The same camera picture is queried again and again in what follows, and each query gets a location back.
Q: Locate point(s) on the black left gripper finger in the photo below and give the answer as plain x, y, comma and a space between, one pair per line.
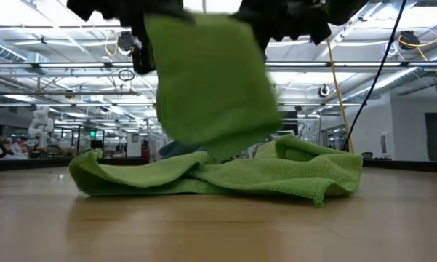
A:
143, 47

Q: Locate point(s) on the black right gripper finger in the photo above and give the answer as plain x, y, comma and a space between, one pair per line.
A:
263, 40

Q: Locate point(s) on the green microfiber towel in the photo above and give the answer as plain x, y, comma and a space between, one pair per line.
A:
240, 178
211, 91

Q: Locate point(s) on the light blue microfiber towel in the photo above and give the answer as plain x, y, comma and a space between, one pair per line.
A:
178, 149

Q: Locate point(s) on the black workstation rack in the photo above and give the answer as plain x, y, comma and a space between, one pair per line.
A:
80, 142

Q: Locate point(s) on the white robot figure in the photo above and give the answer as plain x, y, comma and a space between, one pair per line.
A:
40, 123

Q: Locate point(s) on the black office chair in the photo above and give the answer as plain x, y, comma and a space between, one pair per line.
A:
366, 155

